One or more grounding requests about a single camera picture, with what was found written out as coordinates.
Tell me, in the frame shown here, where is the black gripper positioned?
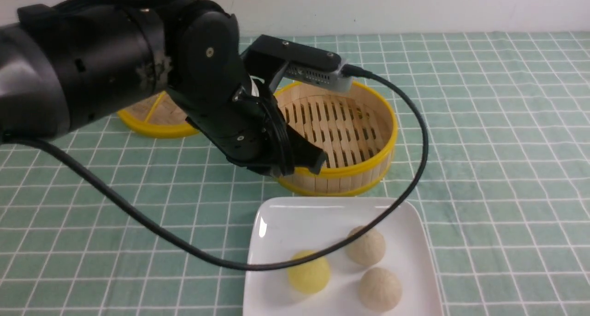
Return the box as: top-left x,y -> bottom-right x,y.
184,78 -> 329,177

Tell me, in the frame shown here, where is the white steamed bun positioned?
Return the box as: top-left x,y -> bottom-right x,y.
345,228 -> 386,266

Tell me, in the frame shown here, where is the yellow steamed bun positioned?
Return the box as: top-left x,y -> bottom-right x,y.
287,256 -> 331,295

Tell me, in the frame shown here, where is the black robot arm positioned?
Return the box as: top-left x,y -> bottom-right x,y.
1,0 -> 327,177

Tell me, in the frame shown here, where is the white square plate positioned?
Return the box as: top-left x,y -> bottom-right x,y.
242,197 -> 444,316

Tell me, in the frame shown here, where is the beige steamed bun on plate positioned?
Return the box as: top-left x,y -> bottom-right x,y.
358,267 -> 404,313

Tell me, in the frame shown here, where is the bamboo steamer basket yellow rim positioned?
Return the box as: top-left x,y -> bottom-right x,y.
275,81 -> 398,197

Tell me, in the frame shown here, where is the woven bamboo steamer lid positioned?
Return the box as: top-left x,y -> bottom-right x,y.
117,91 -> 199,139

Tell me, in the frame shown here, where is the green checkered tablecloth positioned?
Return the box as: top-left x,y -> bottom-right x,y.
0,32 -> 590,316

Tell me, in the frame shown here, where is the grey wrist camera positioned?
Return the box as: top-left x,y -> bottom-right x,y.
242,35 -> 354,94

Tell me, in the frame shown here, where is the black camera cable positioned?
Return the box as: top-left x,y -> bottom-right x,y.
0,65 -> 429,272

